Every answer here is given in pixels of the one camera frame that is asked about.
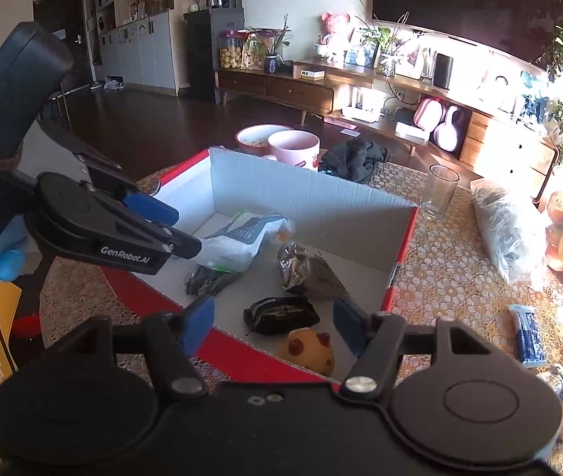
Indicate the brown foil bag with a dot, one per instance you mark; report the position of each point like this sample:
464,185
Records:
311,275

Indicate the white small box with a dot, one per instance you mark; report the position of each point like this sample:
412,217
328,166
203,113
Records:
311,73

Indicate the wooden television cabinet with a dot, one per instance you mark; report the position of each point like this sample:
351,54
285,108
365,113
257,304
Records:
301,91

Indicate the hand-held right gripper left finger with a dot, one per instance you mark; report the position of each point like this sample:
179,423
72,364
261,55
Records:
197,325

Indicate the dark wrapper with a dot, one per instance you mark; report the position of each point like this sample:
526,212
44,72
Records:
212,282

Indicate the dark entrance door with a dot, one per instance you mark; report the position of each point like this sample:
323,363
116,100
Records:
61,39

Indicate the drinking glass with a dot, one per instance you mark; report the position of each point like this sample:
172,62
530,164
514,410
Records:
437,193

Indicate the pink mug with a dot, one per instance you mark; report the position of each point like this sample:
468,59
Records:
294,151

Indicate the yellow flat object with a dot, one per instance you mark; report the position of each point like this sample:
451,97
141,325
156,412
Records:
4,317

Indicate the black speaker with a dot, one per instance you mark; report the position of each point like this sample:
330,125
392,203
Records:
442,72

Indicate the clear plastic bag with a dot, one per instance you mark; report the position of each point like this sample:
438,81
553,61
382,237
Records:
507,233

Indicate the black side cabinet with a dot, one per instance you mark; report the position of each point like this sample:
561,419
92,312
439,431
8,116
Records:
202,54

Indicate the pair of shoes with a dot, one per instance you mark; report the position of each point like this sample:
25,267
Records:
108,84

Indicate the blue snack packet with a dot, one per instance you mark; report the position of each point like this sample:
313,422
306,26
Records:
528,337

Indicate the red object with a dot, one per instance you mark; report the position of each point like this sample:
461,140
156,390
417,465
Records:
26,326

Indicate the yellow chocolate chip bun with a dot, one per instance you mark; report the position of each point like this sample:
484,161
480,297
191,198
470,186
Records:
309,352

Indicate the potted grass plant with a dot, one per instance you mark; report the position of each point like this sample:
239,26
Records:
385,44

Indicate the pink case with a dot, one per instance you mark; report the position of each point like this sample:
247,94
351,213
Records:
427,119

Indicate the black cloth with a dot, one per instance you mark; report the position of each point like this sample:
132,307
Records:
356,158

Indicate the grey wall cabinets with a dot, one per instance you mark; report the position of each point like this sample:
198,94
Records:
138,54

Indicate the patterned desktop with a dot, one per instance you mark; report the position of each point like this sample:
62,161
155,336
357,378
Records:
440,267

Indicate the white router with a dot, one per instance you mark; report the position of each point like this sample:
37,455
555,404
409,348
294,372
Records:
361,106

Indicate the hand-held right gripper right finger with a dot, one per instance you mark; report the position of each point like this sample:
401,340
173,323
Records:
351,325

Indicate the snack jar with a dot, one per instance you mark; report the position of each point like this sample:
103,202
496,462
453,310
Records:
231,52

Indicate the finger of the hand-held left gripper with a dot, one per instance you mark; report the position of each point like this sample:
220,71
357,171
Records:
155,210
133,253

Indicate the white red bowl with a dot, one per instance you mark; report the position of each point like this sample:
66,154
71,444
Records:
252,141

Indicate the black television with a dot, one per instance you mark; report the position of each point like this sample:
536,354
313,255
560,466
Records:
460,0

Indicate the pink teddy bear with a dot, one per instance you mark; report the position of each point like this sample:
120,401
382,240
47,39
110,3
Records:
335,34

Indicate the red apple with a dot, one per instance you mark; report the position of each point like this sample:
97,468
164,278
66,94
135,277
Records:
561,206

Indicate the black snack packet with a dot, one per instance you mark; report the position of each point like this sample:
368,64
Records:
281,315

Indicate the white grey snack bag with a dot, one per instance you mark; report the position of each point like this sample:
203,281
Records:
239,243

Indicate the red cardboard box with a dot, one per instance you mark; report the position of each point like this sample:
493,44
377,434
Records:
403,253

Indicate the small plant in dark pot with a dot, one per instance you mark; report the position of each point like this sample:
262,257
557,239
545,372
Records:
272,57

